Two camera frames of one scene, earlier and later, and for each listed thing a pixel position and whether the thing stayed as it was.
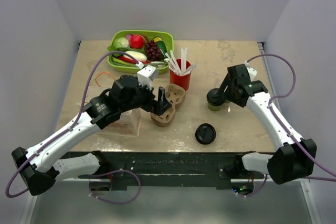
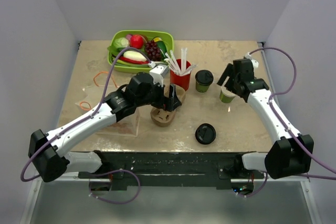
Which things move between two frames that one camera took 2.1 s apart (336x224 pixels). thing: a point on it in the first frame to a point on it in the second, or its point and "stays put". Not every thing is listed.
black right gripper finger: [223, 91] to [225, 74]
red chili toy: [129, 60] stays put
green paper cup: [214, 108] to [203, 78]
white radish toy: [138, 56] stays put
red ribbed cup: [184, 80] stays put
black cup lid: [205, 134] stays put
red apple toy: [136, 41] stays put
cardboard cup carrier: [176, 94] stays put
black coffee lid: [213, 98] to [204, 77]
